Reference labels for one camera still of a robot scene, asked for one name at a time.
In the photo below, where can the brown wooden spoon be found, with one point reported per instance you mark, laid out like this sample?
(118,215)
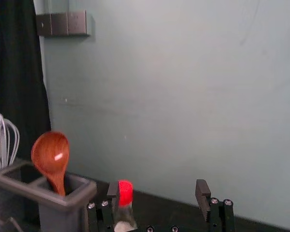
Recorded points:
(50,154)

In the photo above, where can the black table cloth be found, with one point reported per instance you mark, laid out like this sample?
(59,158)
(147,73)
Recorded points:
(169,207)

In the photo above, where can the dark metal wall bracket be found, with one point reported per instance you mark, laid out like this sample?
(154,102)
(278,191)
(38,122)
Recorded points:
(62,23)

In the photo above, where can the dark curtain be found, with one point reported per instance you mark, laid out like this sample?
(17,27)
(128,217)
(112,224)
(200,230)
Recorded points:
(14,79)

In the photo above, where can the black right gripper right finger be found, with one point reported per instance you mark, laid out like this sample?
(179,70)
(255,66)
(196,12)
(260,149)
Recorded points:
(220,215)

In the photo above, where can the red-capped clear shaker bottle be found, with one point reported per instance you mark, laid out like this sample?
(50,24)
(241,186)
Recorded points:
(125,193)

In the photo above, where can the grey utensil holder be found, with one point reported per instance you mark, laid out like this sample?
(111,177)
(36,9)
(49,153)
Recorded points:
(60,205)

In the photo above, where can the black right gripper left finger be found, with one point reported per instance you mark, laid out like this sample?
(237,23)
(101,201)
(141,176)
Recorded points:
(100,217)

